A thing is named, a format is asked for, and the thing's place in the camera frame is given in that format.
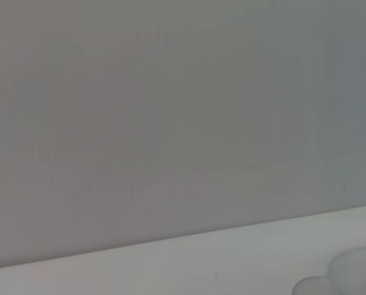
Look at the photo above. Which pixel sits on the clear plastic measuring cup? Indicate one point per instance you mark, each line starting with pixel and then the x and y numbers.
pixel 352 273

